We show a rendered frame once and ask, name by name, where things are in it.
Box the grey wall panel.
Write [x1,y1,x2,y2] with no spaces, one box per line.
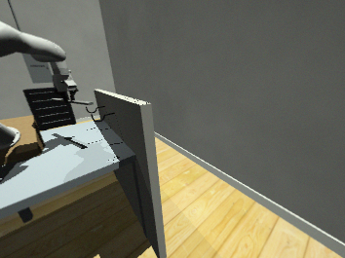
[94,90,167,258]

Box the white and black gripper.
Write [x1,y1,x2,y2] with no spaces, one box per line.
[52,74,78,103]

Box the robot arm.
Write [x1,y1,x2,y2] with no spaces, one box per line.
[0,21,77,149]

